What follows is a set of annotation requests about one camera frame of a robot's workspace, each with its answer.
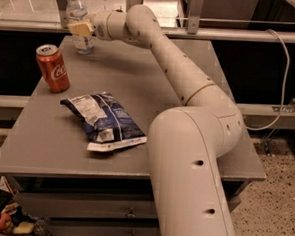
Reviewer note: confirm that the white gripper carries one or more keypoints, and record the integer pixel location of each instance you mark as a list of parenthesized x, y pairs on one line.
[(99, 26)]

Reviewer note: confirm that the clear plastic water bottle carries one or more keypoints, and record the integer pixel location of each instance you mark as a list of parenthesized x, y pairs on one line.
[(76, 11)]

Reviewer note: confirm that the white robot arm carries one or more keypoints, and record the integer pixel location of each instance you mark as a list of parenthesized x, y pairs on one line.
[(183, 143)]

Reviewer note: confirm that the red cola can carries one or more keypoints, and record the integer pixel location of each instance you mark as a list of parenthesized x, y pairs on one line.
[(52, 67)]

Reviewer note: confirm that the blue white chip bag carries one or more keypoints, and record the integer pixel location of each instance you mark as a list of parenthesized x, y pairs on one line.
[(107, 124)]

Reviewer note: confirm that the grey drawer cabinet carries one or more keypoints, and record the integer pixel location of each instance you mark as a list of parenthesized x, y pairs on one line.
[(47, 149)]

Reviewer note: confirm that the top grey drawer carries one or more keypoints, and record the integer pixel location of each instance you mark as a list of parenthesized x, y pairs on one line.
[(84, 205)]

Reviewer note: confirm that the grey drawer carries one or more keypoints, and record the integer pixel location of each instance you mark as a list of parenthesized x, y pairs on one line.
[(101, 227), (84, 205)]

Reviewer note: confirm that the clutter pile on floor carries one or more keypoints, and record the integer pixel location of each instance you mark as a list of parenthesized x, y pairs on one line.
[(4, 214)]

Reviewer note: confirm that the metal railing frame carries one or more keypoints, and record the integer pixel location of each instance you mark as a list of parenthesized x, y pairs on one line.
[(165, 16)]

